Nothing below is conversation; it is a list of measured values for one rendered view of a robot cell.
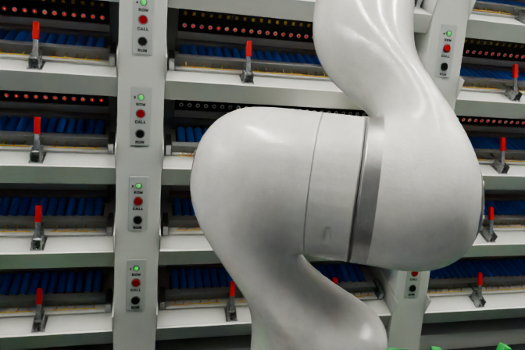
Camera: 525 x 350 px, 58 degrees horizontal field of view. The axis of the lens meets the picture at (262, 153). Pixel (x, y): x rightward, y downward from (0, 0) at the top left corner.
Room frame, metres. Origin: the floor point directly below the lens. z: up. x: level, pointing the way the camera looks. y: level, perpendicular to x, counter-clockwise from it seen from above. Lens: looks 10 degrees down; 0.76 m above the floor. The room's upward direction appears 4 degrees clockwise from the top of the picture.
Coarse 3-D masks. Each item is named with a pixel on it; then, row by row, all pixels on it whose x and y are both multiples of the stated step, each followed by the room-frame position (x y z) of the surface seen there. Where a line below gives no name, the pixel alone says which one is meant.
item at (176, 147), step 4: (172, 144) 1.05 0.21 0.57; (176, 144) 1.05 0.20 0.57; (180, 144) 1.05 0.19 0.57; (184, 144) 1.05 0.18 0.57; (188, 144) 1.06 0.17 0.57; (192, 144) 1.06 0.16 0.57; (196, 144) 1.06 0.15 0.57; (172, 148) 1.04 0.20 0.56; (176, 148) 1.05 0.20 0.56; (180, 148) 1.05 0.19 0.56; (184, 148) 1.05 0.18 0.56; (188, 148) 1.05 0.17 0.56; (192, 148) 1.05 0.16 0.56; (196, 148) 1.06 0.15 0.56; (188, 152) 1.06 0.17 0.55; (192, 152) 1.06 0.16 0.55; (188, 156) 1.04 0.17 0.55; (192, 156) 1.04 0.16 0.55
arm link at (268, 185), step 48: (240, 144) 0.35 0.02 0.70; (288, 144) 0.34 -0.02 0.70; (336, 144) 0.34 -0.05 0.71; (192, 192) 0.36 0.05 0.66; (240, 192) 0.34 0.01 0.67; (288, 192) 0.33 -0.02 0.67; (336, 192) 0.32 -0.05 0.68; (240, 240) 0.34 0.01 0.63; (288, 240) 0.34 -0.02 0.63; (336, 240) 0.33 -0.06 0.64; (240, 288) 0.34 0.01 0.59; (288, 288) 0.35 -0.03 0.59; (336, 288) 0.39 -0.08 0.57; (288, 336) 0.33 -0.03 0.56; (336, 336) 0.34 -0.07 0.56; (384, 336) 0.36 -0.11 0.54
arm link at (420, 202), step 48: (336, 0) 0.46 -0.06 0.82; (384, 0) 0.44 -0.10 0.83; (336, 48) 0.44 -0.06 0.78; (384, 48) 0.41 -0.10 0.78; (384, 96) 0.40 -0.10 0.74; (432, 96) 0.37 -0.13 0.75; (384, 144) 0.34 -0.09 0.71; (432, 144) 0.33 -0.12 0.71; (384, 192) 0.32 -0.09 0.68; (432, 192) 0.32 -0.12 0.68; (480, 192) 0.33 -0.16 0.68; (384, 240) 0.32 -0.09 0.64; (432, 240) 0.31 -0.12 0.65
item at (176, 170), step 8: (176, 112) 1.16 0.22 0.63; (184, 112) 1.17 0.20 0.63; (192, 112) 1.17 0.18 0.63; (200, 112) 1.17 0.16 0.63; (208, 112) 1.18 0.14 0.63; (216, 112) 1.18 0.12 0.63; (224, 112) 1.19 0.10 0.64; (168, 128) 1.15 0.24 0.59; (168, 136) 1.07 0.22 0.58; (168, 144) 1.04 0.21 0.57; (168, 152) 1.04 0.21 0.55; (168, 160) 1.03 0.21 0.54; (176, 160) 1.03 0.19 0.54; (184, 160) 1.04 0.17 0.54; (192, 160) 1.04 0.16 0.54; (168, 168) 1.00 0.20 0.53; (176, 168) 1.00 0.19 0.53; (184, 168) 1.01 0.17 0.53; (168, 176) 1.00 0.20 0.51; (176, 176) 1.01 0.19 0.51; (184, 176) 1.01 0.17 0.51; (168, 184) 1.01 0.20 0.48; (176, 184) 1.02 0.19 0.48; (184, 184) 1.02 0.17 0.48
